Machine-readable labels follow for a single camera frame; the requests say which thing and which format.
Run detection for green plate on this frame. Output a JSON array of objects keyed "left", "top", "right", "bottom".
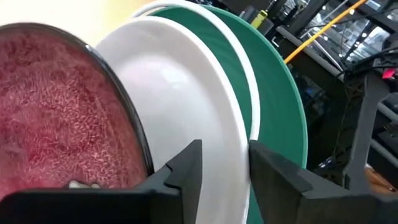
[{"left": 151, "top": 4, "right": 309, "bottom": 224}]

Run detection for white wire dish rack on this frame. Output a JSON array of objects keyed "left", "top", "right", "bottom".
[{"left": 131, "top": 0, "right": 261, "bottom": 141}]

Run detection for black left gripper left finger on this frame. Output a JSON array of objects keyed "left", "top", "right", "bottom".
[{"left": 0, "top": 139, "right": 203, "bottom": 224}]

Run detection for yellow cable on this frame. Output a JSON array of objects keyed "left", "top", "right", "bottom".
[{"left": 284, "top": 0, "right": 370, "bottom": 65}]

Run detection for large white plate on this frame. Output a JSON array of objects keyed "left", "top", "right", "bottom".
[{"left": 95, "top": 15, "right": 252, "bottom": 224}]

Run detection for food scrap piece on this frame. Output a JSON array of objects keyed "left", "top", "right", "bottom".
[{"left": 67, "top": 179, "right": 102, "bottom": 190}]

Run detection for yellow green clip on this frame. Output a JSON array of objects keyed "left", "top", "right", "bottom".
[{"left": 250, "top": 9, "right": 269, "bottom": 29}]

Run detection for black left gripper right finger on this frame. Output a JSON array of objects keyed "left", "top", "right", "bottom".
[{"left": 248, "top": 139, "right": 398, "bottom": 224}]

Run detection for red sauce smeared plate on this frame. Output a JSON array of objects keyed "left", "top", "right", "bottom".
[{"left": 0, "top": 22, "right": 155, "bottom": 200}]

